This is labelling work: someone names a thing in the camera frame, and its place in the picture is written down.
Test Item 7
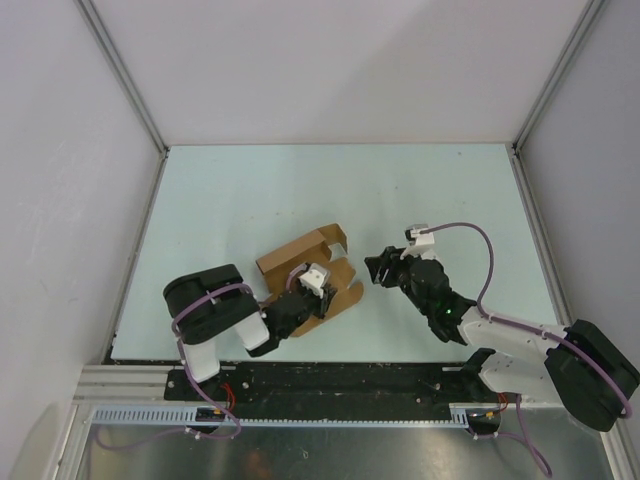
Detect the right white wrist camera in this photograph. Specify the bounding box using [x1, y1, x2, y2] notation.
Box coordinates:
[400, 224, 437, 260]

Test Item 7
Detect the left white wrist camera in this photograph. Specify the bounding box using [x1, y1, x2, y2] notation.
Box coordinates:
[298, 263, 331, 298]

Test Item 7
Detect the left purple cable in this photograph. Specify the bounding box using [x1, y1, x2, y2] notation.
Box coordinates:
[94, 263, 306, 451]

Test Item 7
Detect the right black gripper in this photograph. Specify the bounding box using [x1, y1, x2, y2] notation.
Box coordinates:
[365, 245, 432, 316]

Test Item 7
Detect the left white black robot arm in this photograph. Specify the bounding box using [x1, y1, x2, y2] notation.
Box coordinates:
[163, 263, 337, 400]

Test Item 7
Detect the brown cardboard box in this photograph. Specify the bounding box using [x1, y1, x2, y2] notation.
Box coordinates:
[256, 223, 364, 337]

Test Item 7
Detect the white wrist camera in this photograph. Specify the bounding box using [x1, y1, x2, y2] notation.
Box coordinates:
[298, 263, 331, 298]
[400, 224, 437, 260]

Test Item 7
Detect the aluminium frame rail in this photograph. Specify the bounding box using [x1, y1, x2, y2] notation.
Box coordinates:
[73, 364, 612, 407]

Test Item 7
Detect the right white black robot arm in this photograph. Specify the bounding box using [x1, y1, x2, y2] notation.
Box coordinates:
[364, 246, 639, 432]

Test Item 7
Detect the perforated cable duct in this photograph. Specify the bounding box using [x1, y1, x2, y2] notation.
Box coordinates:
[89, 402, 511, 430]

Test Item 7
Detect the purple cable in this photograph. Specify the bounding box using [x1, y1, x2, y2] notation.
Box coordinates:
[94, 263, 306, 451]
[424, 222, 631, 475]

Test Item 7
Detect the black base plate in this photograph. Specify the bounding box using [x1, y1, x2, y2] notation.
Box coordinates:
[161, 361, 515, 422]

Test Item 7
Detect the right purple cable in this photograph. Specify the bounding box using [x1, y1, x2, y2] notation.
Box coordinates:
[424, 222, 631, 475]

